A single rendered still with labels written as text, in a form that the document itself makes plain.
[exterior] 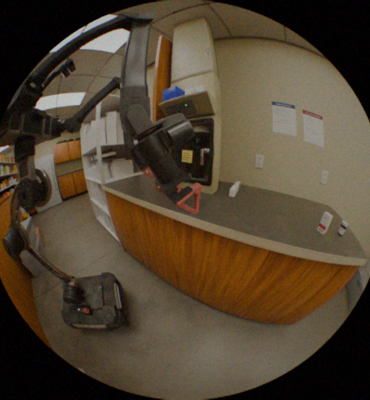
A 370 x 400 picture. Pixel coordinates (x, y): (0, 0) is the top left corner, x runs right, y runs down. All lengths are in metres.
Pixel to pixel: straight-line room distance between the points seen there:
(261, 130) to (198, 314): 1.63
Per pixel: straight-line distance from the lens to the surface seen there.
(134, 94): 0.26
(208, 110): 0.70
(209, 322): 1.21
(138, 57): 0.33
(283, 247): 0.46
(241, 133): 1.10
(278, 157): 1.10
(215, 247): 0.54
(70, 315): 1.30
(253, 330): 1.31
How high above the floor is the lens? 1.18
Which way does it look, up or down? 23 degrees down
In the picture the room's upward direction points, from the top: straight up
